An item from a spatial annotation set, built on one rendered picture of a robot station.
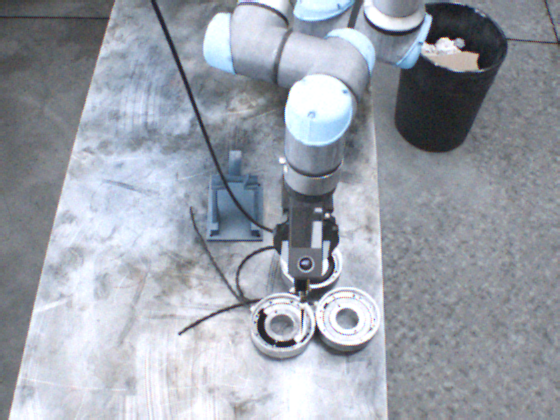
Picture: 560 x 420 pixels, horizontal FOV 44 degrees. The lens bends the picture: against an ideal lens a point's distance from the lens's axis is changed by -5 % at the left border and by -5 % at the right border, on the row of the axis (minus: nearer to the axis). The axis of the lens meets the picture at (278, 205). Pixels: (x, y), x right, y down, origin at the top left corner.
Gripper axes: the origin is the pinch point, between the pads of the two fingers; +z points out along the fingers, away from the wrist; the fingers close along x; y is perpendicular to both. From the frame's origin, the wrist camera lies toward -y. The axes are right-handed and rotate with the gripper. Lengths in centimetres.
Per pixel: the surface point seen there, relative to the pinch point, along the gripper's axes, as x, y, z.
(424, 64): -43, 101, 53
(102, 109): 39, 45, 13
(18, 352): 76, 24, 93
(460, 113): -59, 98, 71
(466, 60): -60, 109, 58
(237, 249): 10.4, 11.1, 13.3
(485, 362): -60, 22, 93
